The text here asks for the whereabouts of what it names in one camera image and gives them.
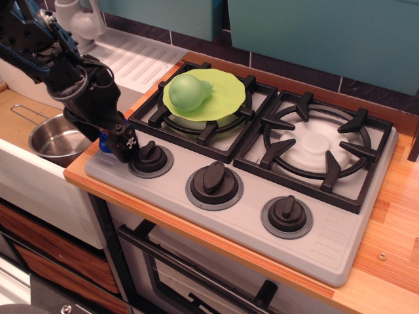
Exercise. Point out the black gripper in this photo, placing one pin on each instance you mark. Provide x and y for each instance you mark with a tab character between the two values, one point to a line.
91	105

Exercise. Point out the blue toy blueberry cluster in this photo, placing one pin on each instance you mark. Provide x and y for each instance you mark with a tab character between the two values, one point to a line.
102	142

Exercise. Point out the green toy pear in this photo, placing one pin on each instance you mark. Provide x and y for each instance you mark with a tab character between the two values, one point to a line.
187	93

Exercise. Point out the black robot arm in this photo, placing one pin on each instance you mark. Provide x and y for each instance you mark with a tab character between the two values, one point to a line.
33	41

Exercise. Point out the small steel pot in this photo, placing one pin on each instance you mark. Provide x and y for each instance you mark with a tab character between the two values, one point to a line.
54	138

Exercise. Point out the white toy sink unit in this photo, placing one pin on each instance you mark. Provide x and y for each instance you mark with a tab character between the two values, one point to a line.
37	185

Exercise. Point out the light green plate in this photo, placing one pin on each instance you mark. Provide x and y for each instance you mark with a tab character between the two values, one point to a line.
227	96

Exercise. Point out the black left stove knob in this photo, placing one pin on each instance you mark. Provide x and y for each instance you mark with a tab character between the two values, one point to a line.
151	161

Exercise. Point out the black stove knob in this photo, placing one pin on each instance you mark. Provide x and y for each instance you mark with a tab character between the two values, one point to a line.
214	187
151	161
287	217

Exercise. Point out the black left burner grate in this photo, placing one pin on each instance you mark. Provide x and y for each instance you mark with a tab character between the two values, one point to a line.
217	139

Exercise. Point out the black burner grate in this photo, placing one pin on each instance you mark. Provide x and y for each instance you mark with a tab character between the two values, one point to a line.
318	149
217	139

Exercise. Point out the black middle stove knob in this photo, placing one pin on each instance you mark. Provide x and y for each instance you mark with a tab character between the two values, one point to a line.
214	187

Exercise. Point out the grey toy faucet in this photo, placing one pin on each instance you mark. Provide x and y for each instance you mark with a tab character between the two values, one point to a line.
85	27

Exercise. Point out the wooden drawer fronts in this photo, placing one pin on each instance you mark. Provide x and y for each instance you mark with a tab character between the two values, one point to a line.
62	259

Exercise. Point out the toy oven door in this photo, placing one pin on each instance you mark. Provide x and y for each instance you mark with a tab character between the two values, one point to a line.
188	278

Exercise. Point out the black right stove knob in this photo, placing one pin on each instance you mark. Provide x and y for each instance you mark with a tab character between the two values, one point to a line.
287	217

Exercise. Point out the grey toy stove top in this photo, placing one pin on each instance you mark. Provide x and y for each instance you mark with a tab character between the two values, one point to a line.
326	252

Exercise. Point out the black right burner grate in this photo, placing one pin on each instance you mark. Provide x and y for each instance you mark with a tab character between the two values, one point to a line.
318	149

